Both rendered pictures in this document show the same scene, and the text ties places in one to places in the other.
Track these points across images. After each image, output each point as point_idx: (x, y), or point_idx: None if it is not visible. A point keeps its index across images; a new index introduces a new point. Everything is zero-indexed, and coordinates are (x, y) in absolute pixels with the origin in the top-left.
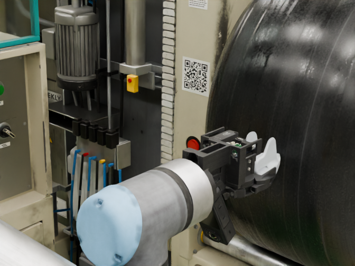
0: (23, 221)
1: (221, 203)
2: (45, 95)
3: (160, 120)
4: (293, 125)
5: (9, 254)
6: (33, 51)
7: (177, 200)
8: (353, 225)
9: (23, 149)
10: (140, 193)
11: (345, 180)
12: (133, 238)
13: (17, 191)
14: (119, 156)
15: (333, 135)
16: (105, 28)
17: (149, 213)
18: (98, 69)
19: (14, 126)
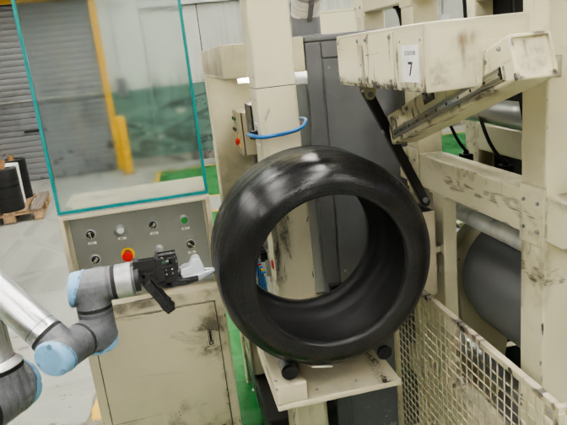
0: (200, 298)
1: (154, 289)
2: (211, 224)
3: None
4: (215, 253)
5: None
6: (200, 199)
7: (105, 280)
8: (245, 318)
9: (205, 255)
10: (85, 274)
11: (230, 288)
12: (72, 293)
13: (203, 280)
14: (267, 267)
15: (221, 260)
16: None
17: (84, 283)
18: None
19: (198, 242)
